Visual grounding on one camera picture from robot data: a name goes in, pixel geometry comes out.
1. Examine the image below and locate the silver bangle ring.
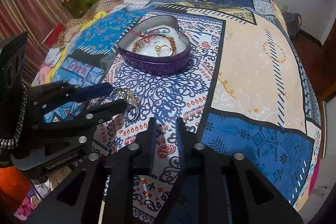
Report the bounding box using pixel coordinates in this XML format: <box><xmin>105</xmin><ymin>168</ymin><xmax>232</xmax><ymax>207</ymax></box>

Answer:
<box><xmin>111</xmin><ymin>87</ymin><xmax>141</xmax><ymax>122</ymax></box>

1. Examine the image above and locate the red gold cord bracelet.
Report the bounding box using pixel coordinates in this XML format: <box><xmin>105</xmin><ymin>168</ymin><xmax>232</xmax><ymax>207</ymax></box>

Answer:
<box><xmin>129</xmin><ymin>27</ymin><xmax>177</xmax><ymax>57</ymax></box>

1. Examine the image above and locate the yellow blanket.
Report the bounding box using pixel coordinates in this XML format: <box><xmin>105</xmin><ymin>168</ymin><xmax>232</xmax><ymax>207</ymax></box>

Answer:
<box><xmin>31</xmin><ymin>12</ymin><xmax>107</xmax><ymax>86</ymax></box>

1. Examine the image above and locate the red book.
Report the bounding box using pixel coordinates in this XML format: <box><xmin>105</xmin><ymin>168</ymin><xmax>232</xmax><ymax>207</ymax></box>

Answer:
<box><xmin>42</xmin><ymin>23</ymin><xmax>66</xmax><ymax>48</ymax></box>

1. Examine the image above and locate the brown patterned cloth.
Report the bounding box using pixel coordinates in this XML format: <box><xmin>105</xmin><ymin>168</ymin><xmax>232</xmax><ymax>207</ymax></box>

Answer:
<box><xmin>52</xmin><ymin>0</ymin><xmax>122</xmax><ymax>48</ymax></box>

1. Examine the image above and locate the patchwork patterned blue bedspread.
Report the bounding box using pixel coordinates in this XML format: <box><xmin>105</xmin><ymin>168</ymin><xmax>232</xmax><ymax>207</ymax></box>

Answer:
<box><xmin>31</xmin><ymin>0</ymin><xmax>322</xmax><ymax>224</ymax></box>

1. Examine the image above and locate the purple heart-shaped tin box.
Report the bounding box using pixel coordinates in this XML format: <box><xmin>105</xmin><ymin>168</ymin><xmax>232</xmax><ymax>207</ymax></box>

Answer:
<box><xmin>117</xmin><ymin>15</ymin><xmax>191</xmax><ymax>76</ymax></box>

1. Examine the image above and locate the striped red curtain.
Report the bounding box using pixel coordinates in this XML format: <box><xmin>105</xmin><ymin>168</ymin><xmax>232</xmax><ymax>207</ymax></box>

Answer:
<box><xmin>1</xmin><ymin>0</ymin><xmax>72</xmax><ymax>84</ymax></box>

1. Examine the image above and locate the dark bag on floor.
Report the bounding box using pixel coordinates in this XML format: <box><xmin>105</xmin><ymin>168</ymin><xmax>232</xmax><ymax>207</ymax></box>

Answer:
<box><xmin>282</xmin><ymin>12</ymin><xmax>302</xmax><ymax>38</ymax></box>

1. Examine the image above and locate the gold ring in box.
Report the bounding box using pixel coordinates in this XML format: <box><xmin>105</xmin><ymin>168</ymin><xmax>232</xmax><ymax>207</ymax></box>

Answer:
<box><xmin>154</xmin><ymin>44</ymin><xmax>174</xmax><ymax>57</ymax></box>

